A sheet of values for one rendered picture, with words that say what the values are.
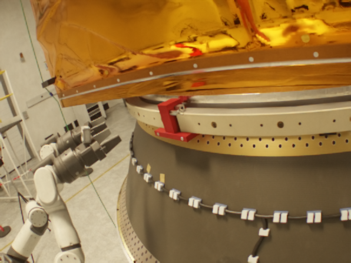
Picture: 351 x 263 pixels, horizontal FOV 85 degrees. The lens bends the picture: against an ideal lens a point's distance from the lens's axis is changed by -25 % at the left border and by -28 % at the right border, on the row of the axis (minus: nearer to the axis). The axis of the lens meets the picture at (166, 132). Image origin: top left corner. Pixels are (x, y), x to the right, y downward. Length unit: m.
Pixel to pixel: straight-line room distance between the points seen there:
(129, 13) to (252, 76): 0.36
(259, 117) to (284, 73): 0.12
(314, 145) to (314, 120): 0.08
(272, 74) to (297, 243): 0.39
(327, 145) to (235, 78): 0.27
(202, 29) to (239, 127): 0.23
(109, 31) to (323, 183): 0.69
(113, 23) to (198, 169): 0.47
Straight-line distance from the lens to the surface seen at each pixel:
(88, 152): 0.70
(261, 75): 0.56
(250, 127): 0.51
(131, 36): 0.68
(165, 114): 0.61
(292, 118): 0.48
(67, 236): 0.70
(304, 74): 0.54
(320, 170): 0.55
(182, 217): 0.72
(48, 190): 0.70
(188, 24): 0.57
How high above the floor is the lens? 1.89
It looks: 20 degrees down
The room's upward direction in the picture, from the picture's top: 17 degrees counter-clockwise
